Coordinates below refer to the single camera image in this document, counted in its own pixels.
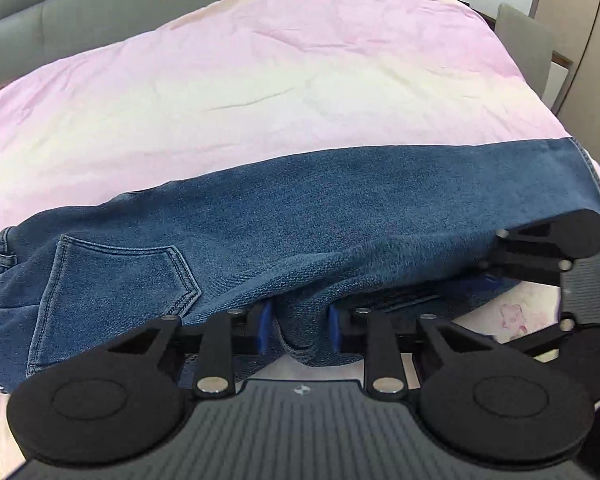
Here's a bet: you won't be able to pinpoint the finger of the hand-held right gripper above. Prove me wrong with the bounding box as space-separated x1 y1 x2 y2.
479 216 576 293
504 315 579 360

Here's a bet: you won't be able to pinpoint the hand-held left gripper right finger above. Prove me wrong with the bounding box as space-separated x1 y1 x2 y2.
327 304 497 396

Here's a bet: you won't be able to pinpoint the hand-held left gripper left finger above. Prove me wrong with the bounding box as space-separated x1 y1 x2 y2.
100 302 274 396

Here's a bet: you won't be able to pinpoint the blue denim pants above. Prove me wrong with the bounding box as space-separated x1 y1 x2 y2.
0 137 600 393

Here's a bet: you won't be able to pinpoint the grey padded chair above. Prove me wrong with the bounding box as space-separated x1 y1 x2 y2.
495 3 554 102

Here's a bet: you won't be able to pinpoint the beige wooden wardrobe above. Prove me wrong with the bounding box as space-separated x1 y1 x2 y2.
529 0 600 161

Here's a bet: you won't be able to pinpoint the pink bed sheet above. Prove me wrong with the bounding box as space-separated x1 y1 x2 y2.
0 0 600 411

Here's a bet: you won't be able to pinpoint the grey padded headboard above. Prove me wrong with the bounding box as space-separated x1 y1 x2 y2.
0 0 458 86

